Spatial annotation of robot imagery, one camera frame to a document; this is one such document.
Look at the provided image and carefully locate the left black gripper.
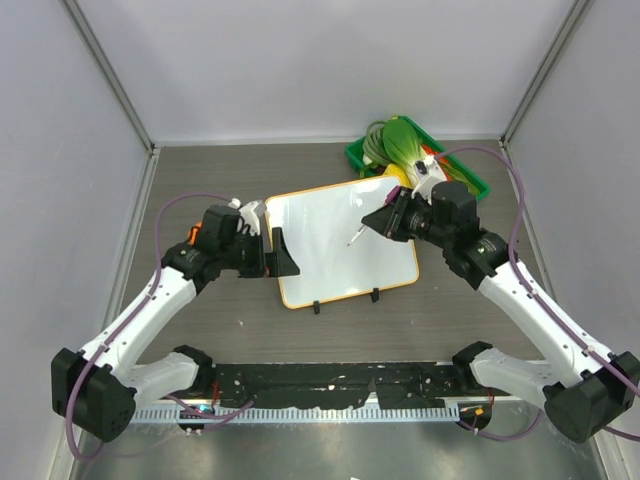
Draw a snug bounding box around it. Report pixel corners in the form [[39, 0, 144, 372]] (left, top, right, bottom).
[[219, 226, 299, 278]]

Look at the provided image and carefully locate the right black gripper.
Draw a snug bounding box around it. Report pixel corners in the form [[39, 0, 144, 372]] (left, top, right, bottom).
[[363, 186, 453, 249]]

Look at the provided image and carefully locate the white marker pen body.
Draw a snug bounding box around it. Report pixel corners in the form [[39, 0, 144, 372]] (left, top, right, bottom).
[[347, 224, 368, 247]]

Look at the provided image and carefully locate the magenta marker cap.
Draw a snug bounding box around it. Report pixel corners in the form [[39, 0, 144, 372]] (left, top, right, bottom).
[[384, 186, 399, 205]]

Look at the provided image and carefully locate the orange framed whiteboard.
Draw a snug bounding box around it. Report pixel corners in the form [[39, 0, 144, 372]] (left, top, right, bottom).
[[266, 176, 420, 309]]

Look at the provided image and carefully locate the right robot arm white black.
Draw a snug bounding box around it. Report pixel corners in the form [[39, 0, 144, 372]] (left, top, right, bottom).
[[362, 182, 639, 443]]

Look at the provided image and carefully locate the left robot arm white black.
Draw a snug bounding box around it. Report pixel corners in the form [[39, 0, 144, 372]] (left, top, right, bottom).
[[51, 200, 300, 443]]

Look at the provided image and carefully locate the yellow toy vegetable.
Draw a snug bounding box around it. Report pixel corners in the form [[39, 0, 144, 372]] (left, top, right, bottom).
[[376, 164, 411, 187]]

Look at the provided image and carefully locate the green plastic basket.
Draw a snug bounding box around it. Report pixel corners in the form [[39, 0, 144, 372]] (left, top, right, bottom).
[[344, 115, 491, 202]]

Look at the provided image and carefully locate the grey green coiled toy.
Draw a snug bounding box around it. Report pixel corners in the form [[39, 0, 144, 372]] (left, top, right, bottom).
[[362, 120, 391, 169]]

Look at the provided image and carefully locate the toy bok choy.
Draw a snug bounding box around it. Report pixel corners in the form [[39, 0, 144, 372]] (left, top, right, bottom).
[[382, 117, 426, 187]]

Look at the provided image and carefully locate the red orange toy pepper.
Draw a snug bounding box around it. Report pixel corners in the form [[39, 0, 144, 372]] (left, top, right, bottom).
[[421, 144, 478, 196]]

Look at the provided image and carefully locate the orange toy fruit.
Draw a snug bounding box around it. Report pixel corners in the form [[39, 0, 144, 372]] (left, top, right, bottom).
[[187, 224, 201, 245]]

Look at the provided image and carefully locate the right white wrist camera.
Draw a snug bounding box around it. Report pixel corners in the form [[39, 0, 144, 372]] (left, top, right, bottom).
[[412, 154, 448, 203]]

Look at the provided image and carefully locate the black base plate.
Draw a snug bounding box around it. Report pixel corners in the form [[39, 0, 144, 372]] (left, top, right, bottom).
[[155, 360, 512, 409]]

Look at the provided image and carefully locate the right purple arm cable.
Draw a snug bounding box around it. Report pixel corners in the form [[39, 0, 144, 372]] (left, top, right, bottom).
[[433, 145, 640, 443]]

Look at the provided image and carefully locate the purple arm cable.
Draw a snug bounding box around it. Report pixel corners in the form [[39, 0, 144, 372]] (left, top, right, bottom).
[[433, 145, 640, 443], [65, 193, 242, 461]]

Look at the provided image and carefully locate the slotted grey cable duct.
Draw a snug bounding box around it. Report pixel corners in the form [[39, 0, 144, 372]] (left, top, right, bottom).
[[131, 401, 460, 425]]

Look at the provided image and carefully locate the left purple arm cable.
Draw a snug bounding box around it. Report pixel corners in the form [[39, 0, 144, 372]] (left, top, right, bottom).
[[65, 193, 242, 461]]

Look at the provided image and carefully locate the right aluminium frame post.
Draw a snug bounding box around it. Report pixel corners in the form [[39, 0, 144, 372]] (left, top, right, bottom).
[[500, 0, 594, 147]]

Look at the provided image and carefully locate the aluminium frame post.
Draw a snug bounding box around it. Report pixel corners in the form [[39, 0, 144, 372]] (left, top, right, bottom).
[[60, 0, 155, 154], [500, 0, 594, 147]]

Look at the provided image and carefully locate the left aluminium frame post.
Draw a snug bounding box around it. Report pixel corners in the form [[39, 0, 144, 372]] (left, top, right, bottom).
[[60, 0, 155, 154]]

